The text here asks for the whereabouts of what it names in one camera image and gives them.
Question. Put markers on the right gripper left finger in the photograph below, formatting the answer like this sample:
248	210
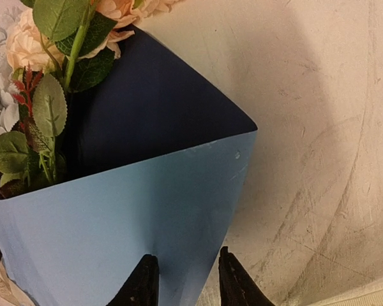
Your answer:
142	286

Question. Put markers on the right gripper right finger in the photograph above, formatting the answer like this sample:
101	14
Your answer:
237	288

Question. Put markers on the cream printed ribbon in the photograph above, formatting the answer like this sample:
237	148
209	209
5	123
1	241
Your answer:
10	293

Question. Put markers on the blue wrapping paper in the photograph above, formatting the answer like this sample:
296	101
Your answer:
158	157

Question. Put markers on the artificial flower bunch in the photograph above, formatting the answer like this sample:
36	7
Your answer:
48	51

